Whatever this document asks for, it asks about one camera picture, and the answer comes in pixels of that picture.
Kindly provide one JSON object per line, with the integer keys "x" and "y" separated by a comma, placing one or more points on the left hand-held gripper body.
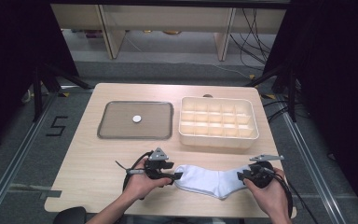
{"x": 158, "y": 155}

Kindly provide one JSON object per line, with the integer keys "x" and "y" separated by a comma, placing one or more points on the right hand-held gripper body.
{"x": 262, "y": 177}

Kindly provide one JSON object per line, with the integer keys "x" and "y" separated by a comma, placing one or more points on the person's right hand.
{"x": 268, "y": 197}

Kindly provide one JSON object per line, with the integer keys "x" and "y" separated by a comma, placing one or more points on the person's left hand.
{"x": 141, "y": 185}

